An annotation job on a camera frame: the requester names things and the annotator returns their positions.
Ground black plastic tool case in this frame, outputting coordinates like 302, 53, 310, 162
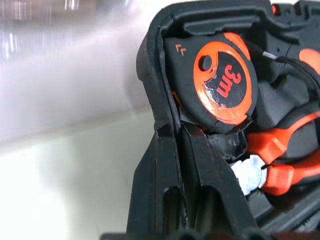
135, 0, 320, 240

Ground orange black tape measure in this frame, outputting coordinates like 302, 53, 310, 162
163, 31, 259, 135

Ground orange handled pliers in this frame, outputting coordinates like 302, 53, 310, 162
231, 111, 320, 199

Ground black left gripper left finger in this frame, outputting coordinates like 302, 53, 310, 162
126, 129, 186, 236

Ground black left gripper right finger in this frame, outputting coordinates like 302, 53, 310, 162
181, 124, 259, 236

